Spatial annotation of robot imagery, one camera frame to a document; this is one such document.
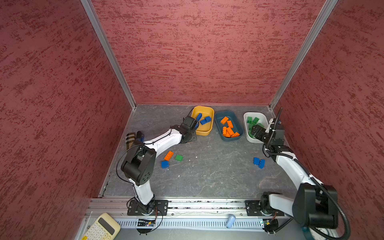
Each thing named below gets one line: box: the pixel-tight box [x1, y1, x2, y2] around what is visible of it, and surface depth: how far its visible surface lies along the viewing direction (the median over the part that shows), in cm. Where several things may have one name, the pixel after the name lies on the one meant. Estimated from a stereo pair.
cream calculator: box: [80, 212, 121, 240], surface depth 68 cm
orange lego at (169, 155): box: [164, 151, 174, 161], surface depth 94 cm
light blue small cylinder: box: [226, 213, 236, 229], surface depth 71 cm
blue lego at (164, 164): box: [160, 160, 170, 169], surface depth 91 cm
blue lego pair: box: [253, 157, 266, 169], surface depth 91 cm
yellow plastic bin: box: [191, 106, 215, 136], surface depth 115 cm
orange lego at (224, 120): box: [220, 116, 229, 125], surface depth 112 cm
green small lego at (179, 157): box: [175, 154, 184, 162], surface depth 93 cm
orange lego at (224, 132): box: [222, 126, 228, 138], surface depth 105 cm
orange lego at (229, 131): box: [226, 127, 235, 136], surface depth 105 cm
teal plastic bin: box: [214, 110, 244, 142], surface depth 112 cm
